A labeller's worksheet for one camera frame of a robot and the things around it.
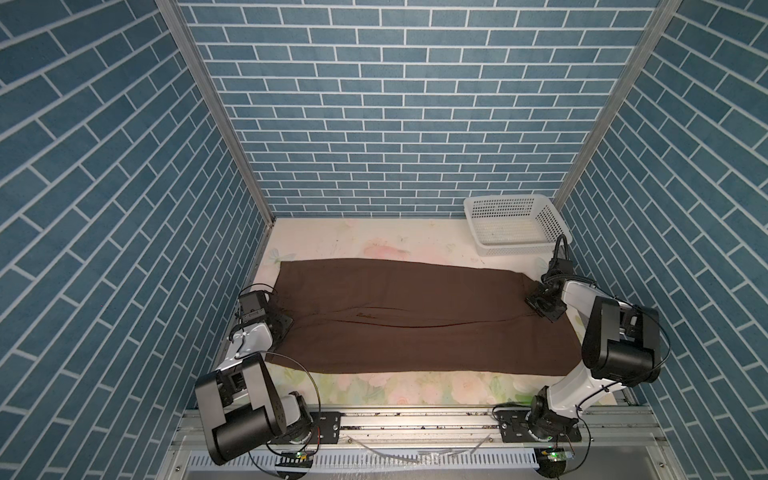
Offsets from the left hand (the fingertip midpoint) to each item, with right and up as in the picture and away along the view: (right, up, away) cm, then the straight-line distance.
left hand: (284, 322), depth 90 cm
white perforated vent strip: (+33, -28, -19) cm, 47 cm away
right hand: (+79, +5, +6) cm, 79 cm away
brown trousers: (+19, +2, +2) cm, 19 cm away
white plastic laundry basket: (+82, +32, +29) cm, 92 cm away
